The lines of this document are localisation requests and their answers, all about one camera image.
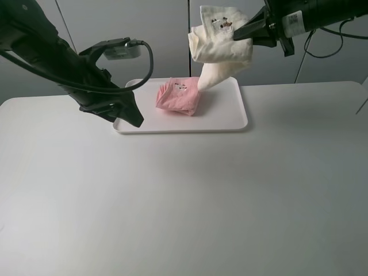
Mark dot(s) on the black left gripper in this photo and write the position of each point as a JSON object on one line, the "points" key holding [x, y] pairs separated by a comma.
{"points": [[94, 91]]}

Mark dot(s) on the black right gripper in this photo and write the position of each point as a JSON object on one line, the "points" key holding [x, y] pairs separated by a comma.
{"points": [[286, 21]]}

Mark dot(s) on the cream white terry towel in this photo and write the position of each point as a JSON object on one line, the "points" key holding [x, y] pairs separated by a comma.
{"points": [[212, 44]]}

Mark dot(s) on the pink terry towel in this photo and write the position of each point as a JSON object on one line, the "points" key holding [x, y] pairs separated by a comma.
{"points": [[179, 95]]}

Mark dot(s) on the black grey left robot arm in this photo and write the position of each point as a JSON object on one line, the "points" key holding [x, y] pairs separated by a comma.
{"points": [[31, 41]]}

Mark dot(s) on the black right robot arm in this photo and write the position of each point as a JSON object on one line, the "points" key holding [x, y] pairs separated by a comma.
{"points": [[318, 14]]}

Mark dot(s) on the white rectangular plastic tray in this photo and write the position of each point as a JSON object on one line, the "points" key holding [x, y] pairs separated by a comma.
{"points": [[220, 109]]}

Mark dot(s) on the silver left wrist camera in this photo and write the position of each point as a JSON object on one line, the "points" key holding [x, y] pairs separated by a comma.
{"points": [[115, 49]]}

